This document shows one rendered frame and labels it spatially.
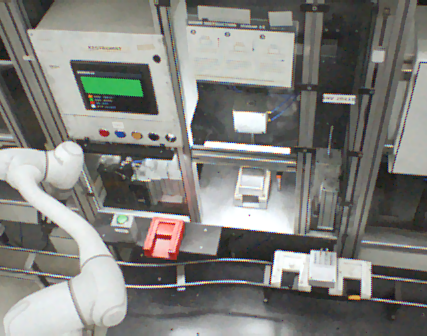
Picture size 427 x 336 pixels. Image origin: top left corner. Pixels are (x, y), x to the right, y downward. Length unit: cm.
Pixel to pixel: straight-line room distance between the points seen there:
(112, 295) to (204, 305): 89
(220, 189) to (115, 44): 93
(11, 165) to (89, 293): 55
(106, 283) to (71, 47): 70
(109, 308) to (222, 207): 95
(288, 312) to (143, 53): 120
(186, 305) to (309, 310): 50
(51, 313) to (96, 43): 77
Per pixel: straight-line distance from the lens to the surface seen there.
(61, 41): 169
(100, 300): 143
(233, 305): 227
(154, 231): 215
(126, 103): 173
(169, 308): 229
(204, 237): 217
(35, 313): 146
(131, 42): 160
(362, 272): 214
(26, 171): 178
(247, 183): 217
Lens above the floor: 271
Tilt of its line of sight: 49 degrees down
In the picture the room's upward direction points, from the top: 7 degrees counter-clockwise
